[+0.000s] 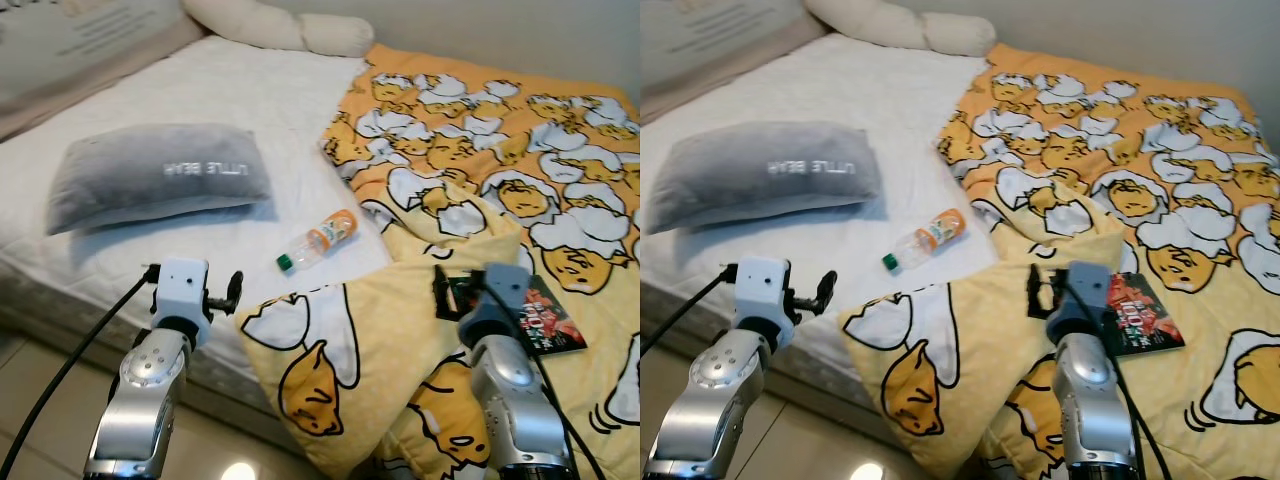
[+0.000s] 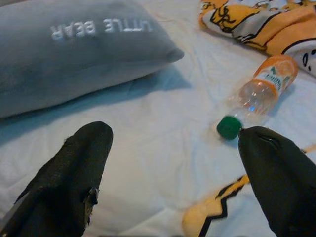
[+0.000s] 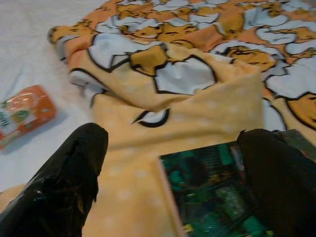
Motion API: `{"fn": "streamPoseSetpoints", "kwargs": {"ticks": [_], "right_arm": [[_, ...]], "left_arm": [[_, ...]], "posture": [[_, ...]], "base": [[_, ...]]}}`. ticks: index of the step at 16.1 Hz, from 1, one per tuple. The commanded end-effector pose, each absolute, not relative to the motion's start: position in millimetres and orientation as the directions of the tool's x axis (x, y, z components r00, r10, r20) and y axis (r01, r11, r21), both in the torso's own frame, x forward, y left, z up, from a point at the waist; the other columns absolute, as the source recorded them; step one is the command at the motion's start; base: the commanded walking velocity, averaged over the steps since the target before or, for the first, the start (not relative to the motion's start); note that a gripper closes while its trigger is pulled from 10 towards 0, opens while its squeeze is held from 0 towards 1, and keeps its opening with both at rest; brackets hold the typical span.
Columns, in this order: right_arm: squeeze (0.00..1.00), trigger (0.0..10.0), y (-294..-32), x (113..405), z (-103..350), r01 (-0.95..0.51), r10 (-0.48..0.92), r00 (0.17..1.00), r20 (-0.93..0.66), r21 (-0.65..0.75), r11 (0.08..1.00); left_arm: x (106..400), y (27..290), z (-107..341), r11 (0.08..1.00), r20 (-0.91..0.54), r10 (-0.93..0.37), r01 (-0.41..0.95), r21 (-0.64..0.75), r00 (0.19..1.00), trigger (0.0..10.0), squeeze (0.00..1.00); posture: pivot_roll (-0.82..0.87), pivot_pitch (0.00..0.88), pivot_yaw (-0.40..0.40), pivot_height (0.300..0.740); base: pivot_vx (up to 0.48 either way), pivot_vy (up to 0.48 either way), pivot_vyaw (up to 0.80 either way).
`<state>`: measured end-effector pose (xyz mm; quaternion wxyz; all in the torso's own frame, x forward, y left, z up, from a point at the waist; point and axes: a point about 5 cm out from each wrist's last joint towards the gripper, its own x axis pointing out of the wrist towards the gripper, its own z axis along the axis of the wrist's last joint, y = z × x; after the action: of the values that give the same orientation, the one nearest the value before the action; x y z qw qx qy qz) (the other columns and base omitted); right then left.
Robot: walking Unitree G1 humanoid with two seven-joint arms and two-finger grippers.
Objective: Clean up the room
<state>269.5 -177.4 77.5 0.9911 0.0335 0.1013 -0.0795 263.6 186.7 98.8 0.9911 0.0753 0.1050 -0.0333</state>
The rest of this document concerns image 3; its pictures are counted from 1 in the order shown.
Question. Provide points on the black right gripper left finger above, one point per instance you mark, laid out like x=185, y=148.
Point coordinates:
x=61, y=185

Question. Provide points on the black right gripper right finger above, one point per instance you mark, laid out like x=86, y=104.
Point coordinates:
x=284, y=192

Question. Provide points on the dark green cover book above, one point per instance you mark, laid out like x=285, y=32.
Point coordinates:
x=202, y=187

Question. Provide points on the yellow cartoon egg print quilt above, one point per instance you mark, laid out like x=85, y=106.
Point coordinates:
x=197, y=111

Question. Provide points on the orange tissue pack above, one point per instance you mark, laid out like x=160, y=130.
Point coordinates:
x=32, y=111

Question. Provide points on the white bed mattress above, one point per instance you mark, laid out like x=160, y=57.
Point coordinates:
x=24, y=49

